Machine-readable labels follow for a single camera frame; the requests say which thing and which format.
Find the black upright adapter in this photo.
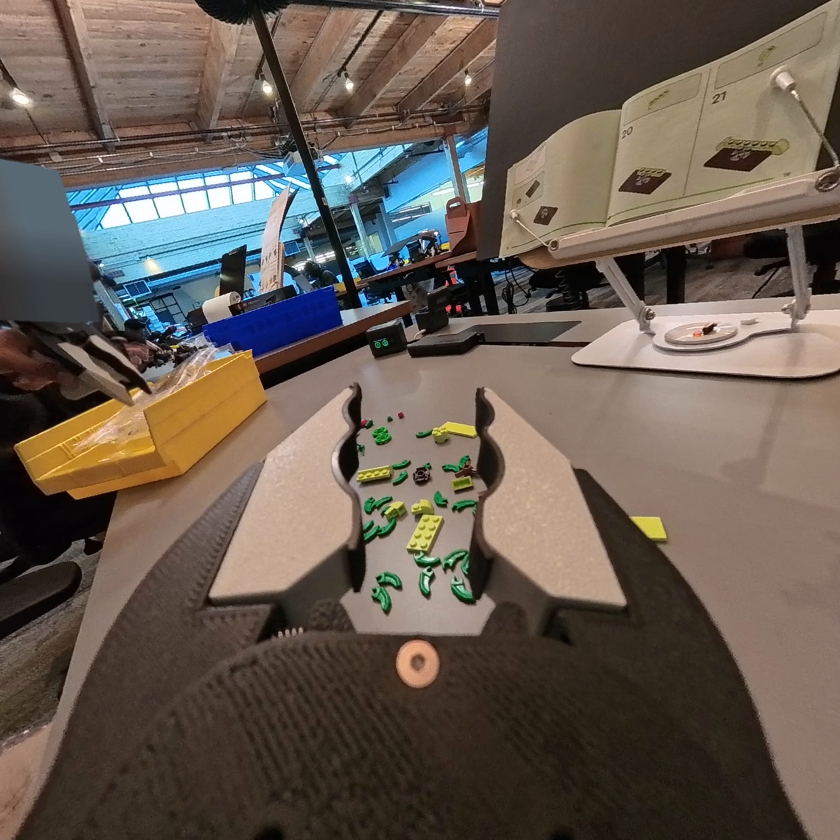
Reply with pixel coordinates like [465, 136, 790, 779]
[416, 289, 450, 336]

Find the black desk cable cover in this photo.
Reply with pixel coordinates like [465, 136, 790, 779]
[469, 320, 583, 345]

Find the black office chair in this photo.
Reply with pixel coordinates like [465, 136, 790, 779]
[0, 561, 83, 641]
[528, 266, 605, 312]

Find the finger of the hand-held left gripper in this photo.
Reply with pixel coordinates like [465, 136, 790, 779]
[92, 335, 153, 395]
[59, 348, 135, 403]

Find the instruction booklet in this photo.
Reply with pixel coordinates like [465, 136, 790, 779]
[499, 10, 824, 258]

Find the yellow plastic bin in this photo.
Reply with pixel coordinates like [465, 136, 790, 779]
[14, 350, 268, 500]

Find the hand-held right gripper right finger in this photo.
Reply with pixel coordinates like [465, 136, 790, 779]
[468, 386, 629, 635]

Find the blue plastic bin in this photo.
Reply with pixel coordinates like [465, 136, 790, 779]
[202, 285, 343, 358]

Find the person's dark clothing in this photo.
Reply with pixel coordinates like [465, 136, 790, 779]
[0, 387, 118, 572]

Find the scatter of green leaf pieces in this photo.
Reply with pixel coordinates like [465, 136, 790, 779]
[357, 430, 480, 614]

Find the brown cardboard carrier box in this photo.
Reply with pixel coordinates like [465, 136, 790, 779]
[445, 197, 488, 253]

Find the heap of clear plastic bags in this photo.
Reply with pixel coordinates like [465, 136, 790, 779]
[69, 346, 221, 455]

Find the white book stand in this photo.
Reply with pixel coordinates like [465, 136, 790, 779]
[508, 63, 840, 382]

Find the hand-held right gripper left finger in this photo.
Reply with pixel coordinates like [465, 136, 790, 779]
[207, 382, 366, 626]

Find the black charger with green lights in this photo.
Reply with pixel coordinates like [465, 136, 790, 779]
[366, 320, 406, 358]

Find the person's left hand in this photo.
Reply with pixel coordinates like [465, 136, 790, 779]
[0, 328, 63, 393]

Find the brown-edged grey desk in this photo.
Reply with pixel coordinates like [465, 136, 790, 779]
[252, 301, 417, 376]

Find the beige printed board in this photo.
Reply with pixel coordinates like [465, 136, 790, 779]
[259, 185, 294, 294]

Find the black floor lamp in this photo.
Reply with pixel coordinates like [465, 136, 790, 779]
[193, 0, 363, 309]

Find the lime studded flat plate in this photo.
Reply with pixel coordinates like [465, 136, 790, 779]
[406, 515, 446, 553]

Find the black flat power bank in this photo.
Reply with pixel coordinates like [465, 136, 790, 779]
[408, 330, 483, 358]

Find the black upright panel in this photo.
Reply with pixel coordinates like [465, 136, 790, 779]
[220, 245, 248, 296]

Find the black backing board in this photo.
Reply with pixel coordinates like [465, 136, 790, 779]
[476, 0, 840, 260]

